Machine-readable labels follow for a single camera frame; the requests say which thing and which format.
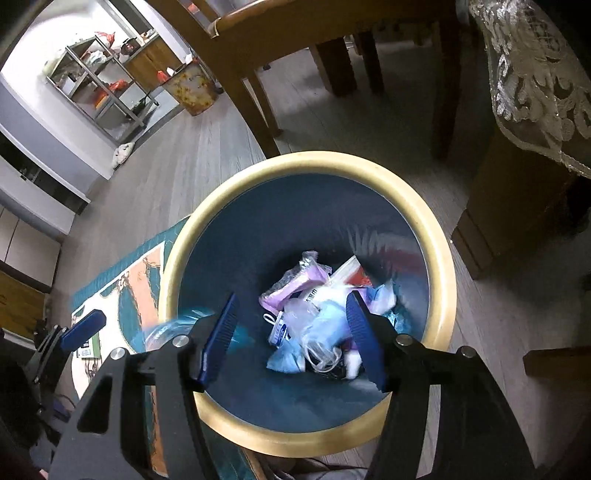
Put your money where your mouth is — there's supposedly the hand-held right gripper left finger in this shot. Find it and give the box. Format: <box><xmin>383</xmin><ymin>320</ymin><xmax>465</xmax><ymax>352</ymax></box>
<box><xmin>48</xmin><ymin>292</ymin><xmax>241</xmax><ymax>480</ymax></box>

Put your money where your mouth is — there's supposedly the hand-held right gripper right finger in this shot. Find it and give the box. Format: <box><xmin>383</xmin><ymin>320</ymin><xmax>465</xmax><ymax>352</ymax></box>
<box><xmin>345</xmin><ymin>291</ymin><xmax>536</xmax><ymax>480</ymax></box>

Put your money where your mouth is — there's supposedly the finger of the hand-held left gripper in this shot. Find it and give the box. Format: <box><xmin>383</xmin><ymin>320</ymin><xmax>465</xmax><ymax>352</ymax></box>
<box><xmin>44</xmin><ymin>396</ymin><xmax>77</xmax><ymax>423</ymax></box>
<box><xmin>25</xmin><ymin>310</ymin><xmax>108</xmax><ymax>388</ymax></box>

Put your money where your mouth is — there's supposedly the white paper scrap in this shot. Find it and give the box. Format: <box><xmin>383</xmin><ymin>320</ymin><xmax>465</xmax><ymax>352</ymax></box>
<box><xmin>344</xmin><ymin>350</ymin><xmax>366</xmax><ymax>380</ymax></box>

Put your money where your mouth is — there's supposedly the blue face mask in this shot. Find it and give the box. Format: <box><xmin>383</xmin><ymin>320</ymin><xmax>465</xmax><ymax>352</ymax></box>
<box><xmin>311</xmin><ymin>299</ymin><xmax>349</xmax><ymax>344</ymax></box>
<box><xmin>368</xmin><ymin>281</ymin><xmax>399</xmax><ymax>321</ymax></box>
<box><xmin>266</xmin><ymin>339</ymin><xmax>306</xmax><ymax>374</ymax></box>

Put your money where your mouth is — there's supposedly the pale blue plastic wrapper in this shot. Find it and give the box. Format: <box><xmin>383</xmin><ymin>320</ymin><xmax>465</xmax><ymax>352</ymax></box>
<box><xmin>131</xmin><ymin>305</ymin><xmax>218</xmax><ymax>356</ymax></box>

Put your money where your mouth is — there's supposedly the clear plastic bag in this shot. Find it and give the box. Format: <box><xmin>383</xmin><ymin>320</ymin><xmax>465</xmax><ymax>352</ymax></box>
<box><xmin>283</xmin><ymin>288</ymin><xmax>324</xmax><ymax>340</ymax></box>

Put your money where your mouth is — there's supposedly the purple plastic bag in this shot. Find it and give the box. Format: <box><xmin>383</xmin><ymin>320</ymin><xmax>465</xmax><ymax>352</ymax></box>
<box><xmin>259</xmin><ymin>251</ymin><xmax>333</xmax><ymax>315</ymax></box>

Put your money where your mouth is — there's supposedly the blue bin with yellow rim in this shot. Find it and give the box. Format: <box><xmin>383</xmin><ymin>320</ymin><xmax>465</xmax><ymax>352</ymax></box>
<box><xmin>158</xmin><ymin>151</ymin><xmax>458</xmax><ymax>459</ymax></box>

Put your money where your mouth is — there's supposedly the green white cardboard box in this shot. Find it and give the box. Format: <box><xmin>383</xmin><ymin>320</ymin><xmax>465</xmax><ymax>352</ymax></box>
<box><xmin>76</xmin><ymin>332</ymin><xmax>101</xmax><ymax>360</ymax></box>

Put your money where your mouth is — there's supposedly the white blue packet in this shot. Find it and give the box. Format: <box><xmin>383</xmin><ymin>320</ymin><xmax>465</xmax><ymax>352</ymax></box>
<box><xmin>269</xmin><ymin>311</ymin><xmax>291</xmax><ymax>346</ymax></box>

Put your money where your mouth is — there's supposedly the teal orange printed mat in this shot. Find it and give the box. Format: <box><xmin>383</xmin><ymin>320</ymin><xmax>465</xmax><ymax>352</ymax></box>
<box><xmin>71</xmin><ymin>215</ymin><xmax>259</xmax><ymax>480</ymax></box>

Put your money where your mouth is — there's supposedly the brown wooden cabinet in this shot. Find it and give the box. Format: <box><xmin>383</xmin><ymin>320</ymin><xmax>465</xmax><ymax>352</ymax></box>
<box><xmin>0</xmin><ymin>270</ymin><xmax>47</xmax><ymax>342</ymax></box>

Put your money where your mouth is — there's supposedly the beige refrigerator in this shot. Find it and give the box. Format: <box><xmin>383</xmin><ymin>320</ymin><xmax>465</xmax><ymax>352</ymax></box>
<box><xmin>0</xmin><ymin>203</ymin><xmax>63</xmax><ymax>294</ymax></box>

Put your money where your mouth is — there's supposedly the wooden chair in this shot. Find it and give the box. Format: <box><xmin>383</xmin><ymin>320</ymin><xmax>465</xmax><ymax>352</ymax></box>
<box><xmin>524</xmin><ymin>348</ymin><xmax>591</xmax><ymax>385</ymax></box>
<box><xmin>148</xmin><ymin>0</ymin><xmax>465</xmax><ymax>160</ymax></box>

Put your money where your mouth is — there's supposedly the wooden table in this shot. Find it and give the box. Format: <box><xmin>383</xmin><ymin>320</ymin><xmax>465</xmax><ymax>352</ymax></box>
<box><xmin>450</xmin><ymin>124</ymin><xmax>591</xmax><ymax>280</ymax></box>

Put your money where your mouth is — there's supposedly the metal shelf rack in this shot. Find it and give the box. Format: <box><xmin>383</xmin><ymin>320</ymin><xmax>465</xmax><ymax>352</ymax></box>
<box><xmin>46</xmin><ymin>32</ymin><xmax>160</xmax><ymax>141</ymax></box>

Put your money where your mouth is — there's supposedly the floral waste bin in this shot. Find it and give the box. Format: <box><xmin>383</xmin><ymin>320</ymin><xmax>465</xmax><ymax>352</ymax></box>
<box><xmin>164</xmin><ymin>60</ymin><xmax>218</xmax><ymax>117</ymax></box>

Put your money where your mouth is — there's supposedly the wooden door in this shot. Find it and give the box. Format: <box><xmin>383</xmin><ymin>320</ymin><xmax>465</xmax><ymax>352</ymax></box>
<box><xmin>124</xmin><ymin>39</ymin><xmax>183</xmax><ymax>90</ymax></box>

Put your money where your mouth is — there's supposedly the lace tablecloth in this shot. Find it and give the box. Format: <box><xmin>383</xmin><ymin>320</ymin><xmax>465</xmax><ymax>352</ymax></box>
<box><xmin>468</xmin><ymin>0</ymin><xmax>591</xmax><ymax>178</ymax></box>

